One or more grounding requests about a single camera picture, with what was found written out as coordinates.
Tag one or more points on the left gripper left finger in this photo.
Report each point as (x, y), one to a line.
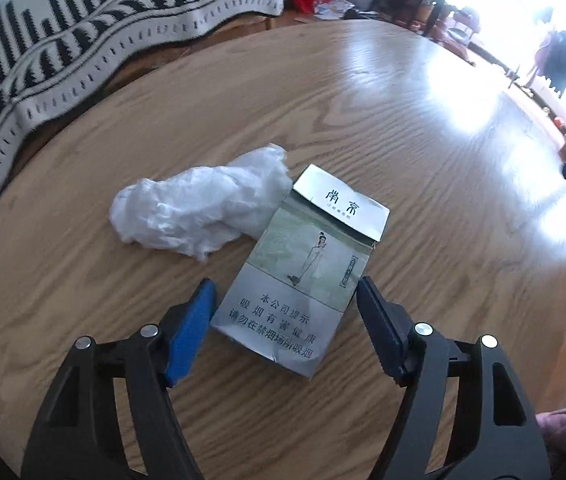
(76, 434)

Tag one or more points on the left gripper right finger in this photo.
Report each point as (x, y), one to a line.
(495, 434)

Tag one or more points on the white tissue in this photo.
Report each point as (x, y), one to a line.
(198, 211)

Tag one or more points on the silver cigarette pack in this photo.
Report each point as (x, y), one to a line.
(288, 299)

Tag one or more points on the black white striped blanket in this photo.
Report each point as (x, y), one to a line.
(56, 54)

